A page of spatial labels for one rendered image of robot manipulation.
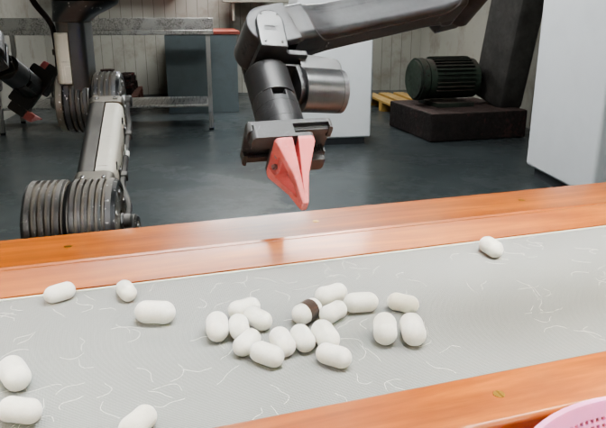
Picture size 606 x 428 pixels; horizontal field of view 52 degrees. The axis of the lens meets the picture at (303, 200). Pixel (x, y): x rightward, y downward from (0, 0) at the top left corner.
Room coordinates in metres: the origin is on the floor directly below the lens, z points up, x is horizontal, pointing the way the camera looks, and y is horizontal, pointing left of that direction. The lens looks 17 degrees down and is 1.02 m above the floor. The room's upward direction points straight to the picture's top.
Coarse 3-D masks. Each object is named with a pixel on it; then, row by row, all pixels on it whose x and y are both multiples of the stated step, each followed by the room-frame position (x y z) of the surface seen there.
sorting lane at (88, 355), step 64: (384, 256) 0.70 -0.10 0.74; (448, 256) 0.70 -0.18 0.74; (512, 256) 0.70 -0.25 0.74; (576, 256) 0.70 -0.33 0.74; (0, 320) 0.53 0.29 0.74; (64, 320) 0.53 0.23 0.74; (128, 320) 0.53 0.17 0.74; (192, 320) 0.53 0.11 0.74; (448, 320) 0.53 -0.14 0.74; (512, 320) 0.53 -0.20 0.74; (576, 320) 0.53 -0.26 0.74; (0, 384) 0.43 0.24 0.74; (64, 384) 0.43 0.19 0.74; (128, 384) 0.43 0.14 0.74; (192, 384) 0.43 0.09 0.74; (256, 384) 0.43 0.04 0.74; (320, 384) 0.43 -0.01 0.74; (384, 384) 0.43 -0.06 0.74
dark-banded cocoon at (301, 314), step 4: (316, 300) 0.54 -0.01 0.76; (300, 304) 0.53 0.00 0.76; (304, 304) 0.53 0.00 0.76; (320, 304) 0.54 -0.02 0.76; (296, 308) 0.52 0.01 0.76; (300, 308) 0.52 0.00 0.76; (304, 308) 0.52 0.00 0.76; (308, 308) 0.52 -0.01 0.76; (320, 308) 0.53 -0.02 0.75; (292, 312) 0.52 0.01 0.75; (296, 312) 0.52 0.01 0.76; (300, 312) 0.52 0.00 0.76; (304, 312) 0.52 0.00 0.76; (308, 312) 0.52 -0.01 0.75; (292, 316) 0.52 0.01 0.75; (296, 316) 0.52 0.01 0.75; (300, 316) 0.52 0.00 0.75; (304, 316) 0.52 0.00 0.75; (308, 316) 0.52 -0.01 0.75; (296, 320) 0.52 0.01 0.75; (300, 320) 0.52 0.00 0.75; (304, 320) 0.52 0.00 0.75; (308, 320) 0.52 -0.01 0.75
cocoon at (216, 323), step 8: (216, 312) 0.51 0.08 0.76; (208, 320) 0.50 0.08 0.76; (216, 320) 0.50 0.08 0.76; (224, 320) 0.50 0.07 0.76; (208, 328) 0.49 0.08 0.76; (216, 328) 0.49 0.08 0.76; (224, 328) 0.49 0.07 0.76; (208, 336) 0.49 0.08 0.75; (216, 336) 0.49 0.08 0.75; (224, 336) 0.49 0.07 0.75
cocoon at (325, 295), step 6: (318, 288) 0.57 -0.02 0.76; (324, 288) 0.56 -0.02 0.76; (330, 288) 0.56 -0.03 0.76; (336, 288) 0.57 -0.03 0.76; (342, 288) 0.57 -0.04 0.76; (318, 294) 0.56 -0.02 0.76; (324, 294) 0.56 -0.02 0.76; (330, 294) 0.56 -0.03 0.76; (336, 294) 0.56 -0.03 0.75; (342, 294) 0.57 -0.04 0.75; (318, 300) 0.56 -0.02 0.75; (324, 300) 0.56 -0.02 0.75; (330, 300) 0.56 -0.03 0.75; (342, 300) 0.57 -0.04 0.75
